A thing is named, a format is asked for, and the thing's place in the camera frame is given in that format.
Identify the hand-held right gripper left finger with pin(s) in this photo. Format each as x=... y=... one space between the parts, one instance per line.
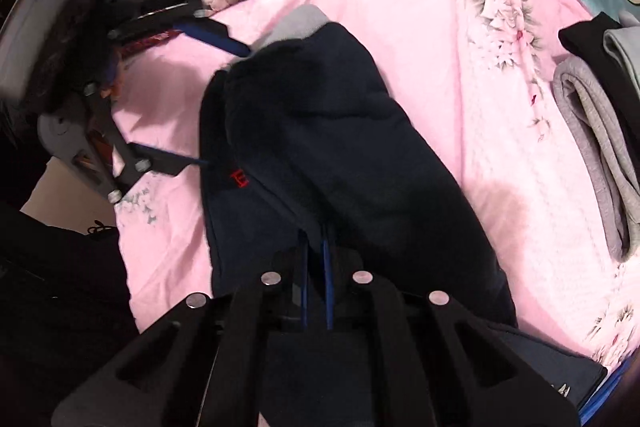
x=303 y=292

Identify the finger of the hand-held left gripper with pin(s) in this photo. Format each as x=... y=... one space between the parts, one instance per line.
x=215 y=39
x=165 y=154

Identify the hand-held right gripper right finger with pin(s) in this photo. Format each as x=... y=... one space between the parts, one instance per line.
x=328 y=297

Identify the navy blue pants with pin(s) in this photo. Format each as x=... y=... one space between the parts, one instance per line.
x=320 y=127

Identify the grey folded pants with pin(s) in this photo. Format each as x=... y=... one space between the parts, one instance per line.
x=590 y=132

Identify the dark cloth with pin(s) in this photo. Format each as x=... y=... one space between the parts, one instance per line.
x=55 y=297

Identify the pink floral bed sheet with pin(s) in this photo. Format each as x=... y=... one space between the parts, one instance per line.
x=450 y=72

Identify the black folded garment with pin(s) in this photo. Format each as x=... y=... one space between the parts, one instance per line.
x=582 y=42

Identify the light grey folded garment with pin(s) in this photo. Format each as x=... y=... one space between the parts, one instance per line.
x=625 y=52

